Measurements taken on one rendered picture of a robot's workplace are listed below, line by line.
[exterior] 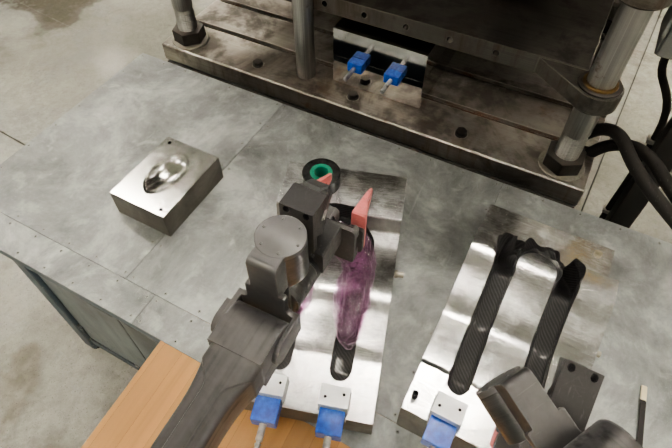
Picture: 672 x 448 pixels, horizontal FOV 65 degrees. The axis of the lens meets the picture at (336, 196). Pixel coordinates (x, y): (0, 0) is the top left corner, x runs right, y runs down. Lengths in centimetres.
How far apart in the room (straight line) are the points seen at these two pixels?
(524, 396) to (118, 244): 92
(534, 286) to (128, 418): 75
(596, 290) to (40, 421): 169
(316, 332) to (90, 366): 121
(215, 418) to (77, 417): 147
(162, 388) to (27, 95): 233
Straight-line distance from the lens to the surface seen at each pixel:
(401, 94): 149
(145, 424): 105
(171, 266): 118
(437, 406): 90
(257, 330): 59
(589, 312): 103
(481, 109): 153
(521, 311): 102
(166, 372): 107
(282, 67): 163
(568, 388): 68
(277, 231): 57
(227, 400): 57
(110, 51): 330
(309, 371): 97
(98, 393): 202
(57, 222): 135
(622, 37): 119
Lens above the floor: 176
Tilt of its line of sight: 50 degrees down
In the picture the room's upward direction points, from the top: straight up
